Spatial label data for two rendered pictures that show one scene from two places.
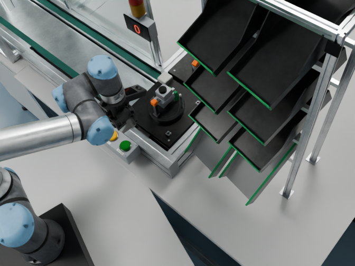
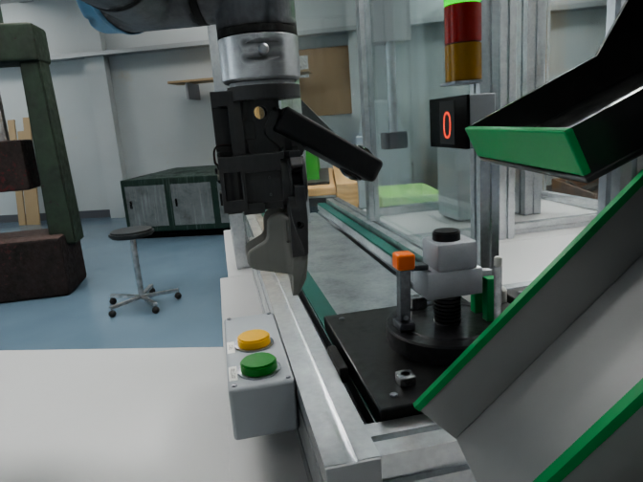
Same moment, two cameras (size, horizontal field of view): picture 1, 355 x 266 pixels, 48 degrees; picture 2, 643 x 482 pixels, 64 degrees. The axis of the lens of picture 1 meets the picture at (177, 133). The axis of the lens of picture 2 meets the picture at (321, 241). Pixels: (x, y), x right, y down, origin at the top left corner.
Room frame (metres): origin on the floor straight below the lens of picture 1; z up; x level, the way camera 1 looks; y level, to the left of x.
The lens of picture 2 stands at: (0.32, -0.11, 1.22)
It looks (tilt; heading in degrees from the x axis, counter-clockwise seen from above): 13 degrees down; 27
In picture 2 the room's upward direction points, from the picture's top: 4 degrees counter-clockwise
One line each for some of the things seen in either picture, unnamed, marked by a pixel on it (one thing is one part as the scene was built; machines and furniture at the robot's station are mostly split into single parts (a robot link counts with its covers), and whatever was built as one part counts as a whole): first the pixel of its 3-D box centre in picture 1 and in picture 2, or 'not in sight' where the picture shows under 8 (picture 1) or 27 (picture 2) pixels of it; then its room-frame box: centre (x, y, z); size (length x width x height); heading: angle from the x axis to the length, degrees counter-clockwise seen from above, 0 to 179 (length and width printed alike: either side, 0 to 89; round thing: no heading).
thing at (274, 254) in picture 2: (128, 126); (277, 257); (0.75, 0.16, 1.09); 0.06 x 0.03 x 0.09; 128
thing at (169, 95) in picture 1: (165, 92); (454, 260); (0.88, 0.01, 1.06); 0.08 x 0.04 x 0.07; 128
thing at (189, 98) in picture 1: (167, 109); (448, 344); (0.87, 0.02, 0.96); 0.24 x 0.24 x 0.02; 38
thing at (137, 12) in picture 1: (137, 7); (463, 62); (1.09, 0.04, 1.29); 0.05 x 0.05 x 0.05
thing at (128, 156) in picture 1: (114, 140); (256, 365); (0.81, 0.24, 0.93); 0.21 x 0.07 x 0.06; 38
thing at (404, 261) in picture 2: (156, 105); (410, 285); (0.85, 0.05, 1.04); 0.04 x 0.02 x 0.08; 128
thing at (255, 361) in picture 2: (125, 145); (258, 367); (0.75, 0.20, 0.96); 0.04 x 0.04 x 0.02
